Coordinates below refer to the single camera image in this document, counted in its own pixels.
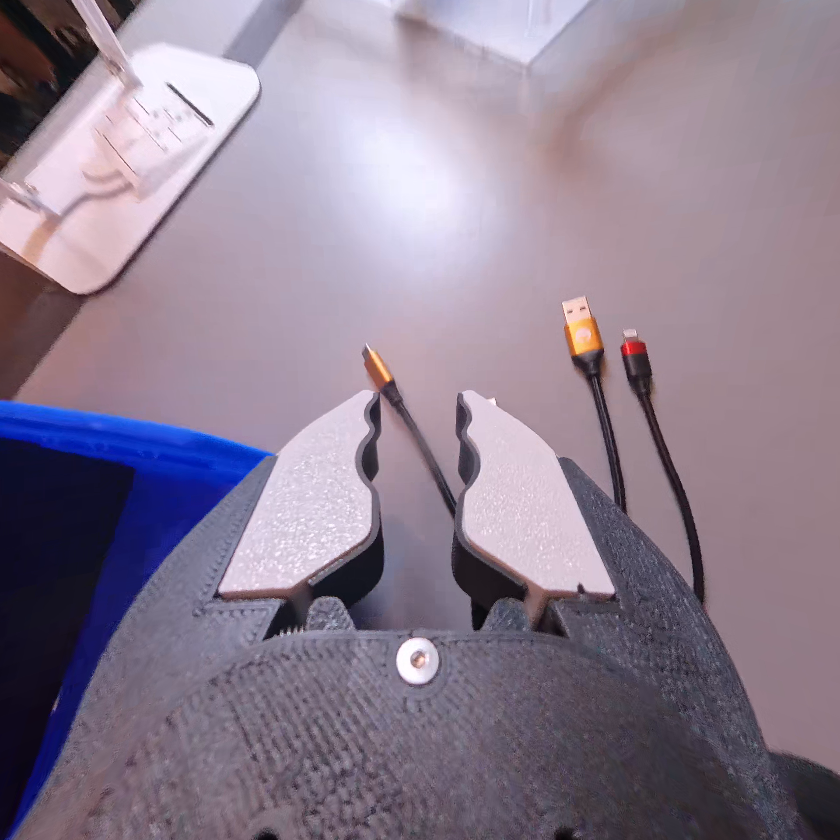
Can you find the clear plastic bin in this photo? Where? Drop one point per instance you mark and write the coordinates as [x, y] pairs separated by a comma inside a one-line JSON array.
[[492, 26]]

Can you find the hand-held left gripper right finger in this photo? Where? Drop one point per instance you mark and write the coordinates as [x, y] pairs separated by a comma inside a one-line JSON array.
[[531, 518]]

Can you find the black divider panel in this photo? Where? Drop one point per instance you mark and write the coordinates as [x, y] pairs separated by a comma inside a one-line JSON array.
[[59, 590]]

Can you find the white document stand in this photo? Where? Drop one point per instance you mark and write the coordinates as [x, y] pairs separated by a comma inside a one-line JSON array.
[[85, 229]]

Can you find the blue plastic bin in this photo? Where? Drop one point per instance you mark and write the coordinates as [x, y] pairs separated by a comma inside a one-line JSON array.
[[164, 472]]

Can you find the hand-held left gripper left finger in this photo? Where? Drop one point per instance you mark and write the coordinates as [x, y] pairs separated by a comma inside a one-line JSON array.
[[302, 518]]

